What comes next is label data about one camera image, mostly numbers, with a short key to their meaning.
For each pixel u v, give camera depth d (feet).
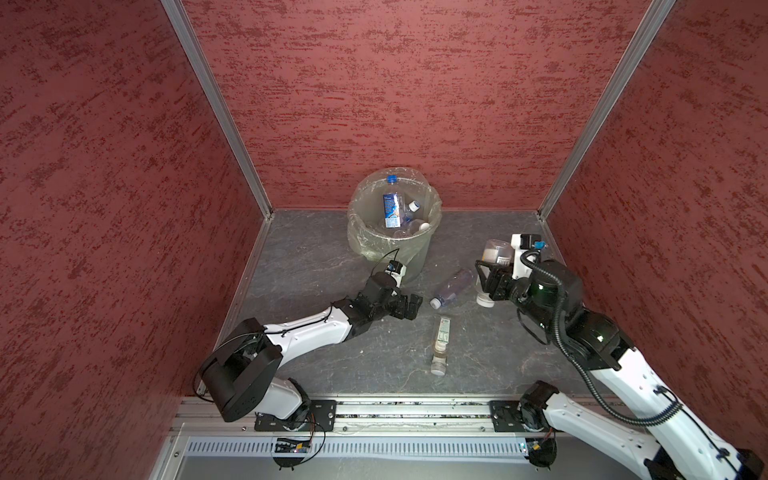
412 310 2.49
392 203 2.93
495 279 1.86
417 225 2.80
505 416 2.43
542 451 2.31
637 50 2.53
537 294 1.58
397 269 2.47
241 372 1.40
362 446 2.33
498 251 2.11
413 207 3.11
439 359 2.67
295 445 2.33
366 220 3.03
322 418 2.45
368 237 2.56
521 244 1.84
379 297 2.15
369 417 2.48
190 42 2.48
